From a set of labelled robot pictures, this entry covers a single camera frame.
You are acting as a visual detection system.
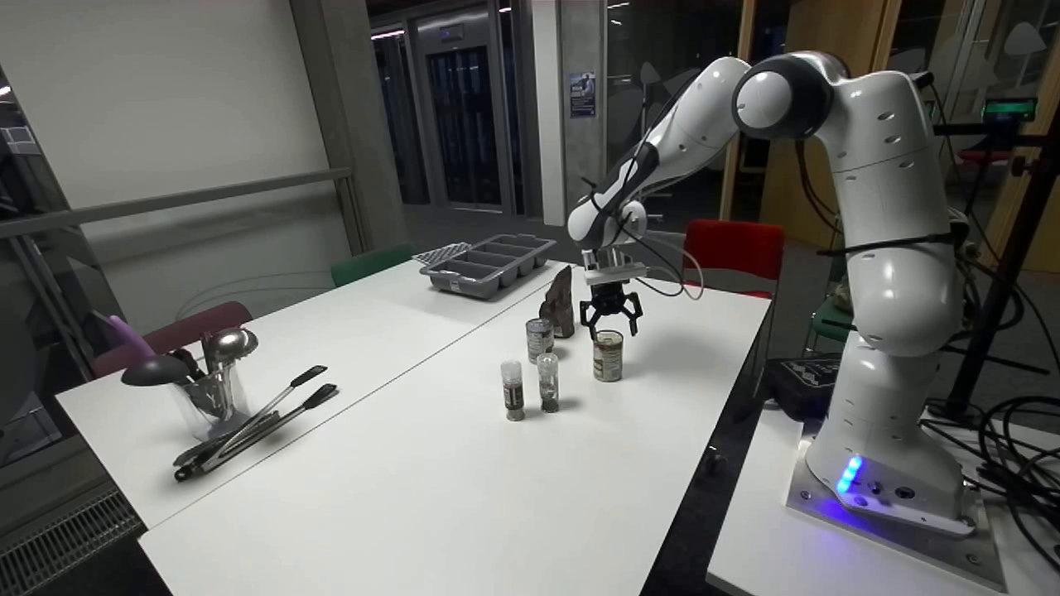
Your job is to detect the black metal tongs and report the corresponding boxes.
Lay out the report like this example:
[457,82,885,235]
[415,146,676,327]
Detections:
[173,365,336,485]

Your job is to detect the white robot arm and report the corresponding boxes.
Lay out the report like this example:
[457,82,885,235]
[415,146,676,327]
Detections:
[565,50,972,535]

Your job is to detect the spice shaker jar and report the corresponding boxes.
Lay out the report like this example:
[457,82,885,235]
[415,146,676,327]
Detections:
[499,362,526,419]
[535,353,560,412]

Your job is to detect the purple utensil handle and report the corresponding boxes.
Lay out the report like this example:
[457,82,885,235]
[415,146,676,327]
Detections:
[98,314,154,362]

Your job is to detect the silver spoon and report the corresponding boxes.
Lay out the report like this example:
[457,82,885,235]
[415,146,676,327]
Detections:
[203,327,259,375]

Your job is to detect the right spice shaker jar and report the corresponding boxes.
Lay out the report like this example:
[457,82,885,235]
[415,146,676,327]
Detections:
[535,353,560,412]

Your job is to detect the brown snack pouch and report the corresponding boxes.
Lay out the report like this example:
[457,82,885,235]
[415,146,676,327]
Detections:
[538,268,571,337]

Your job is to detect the black cable bundle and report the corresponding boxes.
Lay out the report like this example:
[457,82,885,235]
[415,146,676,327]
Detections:
[925,262,1060,577]

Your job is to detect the glass utensil holder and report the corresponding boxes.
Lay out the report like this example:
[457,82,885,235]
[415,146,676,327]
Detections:
[183,365,248,434]

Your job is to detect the left spice shaker jar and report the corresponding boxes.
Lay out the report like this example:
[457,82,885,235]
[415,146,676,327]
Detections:
[499,362,526,419]

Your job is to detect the green chair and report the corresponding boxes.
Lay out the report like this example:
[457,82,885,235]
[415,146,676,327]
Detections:
[330,245,415,288]

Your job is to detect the black ladle spoon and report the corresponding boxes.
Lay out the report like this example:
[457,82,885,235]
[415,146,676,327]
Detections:
[121,353,192,386]

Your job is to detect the grey cutlery tray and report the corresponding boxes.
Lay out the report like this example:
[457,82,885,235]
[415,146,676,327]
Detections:
[417,232,554,301]

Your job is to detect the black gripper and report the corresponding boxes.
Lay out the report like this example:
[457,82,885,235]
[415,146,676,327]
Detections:
[578,282,641,337]

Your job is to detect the red chair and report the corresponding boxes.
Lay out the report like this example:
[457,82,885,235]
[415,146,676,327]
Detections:
[681,218,785,297]

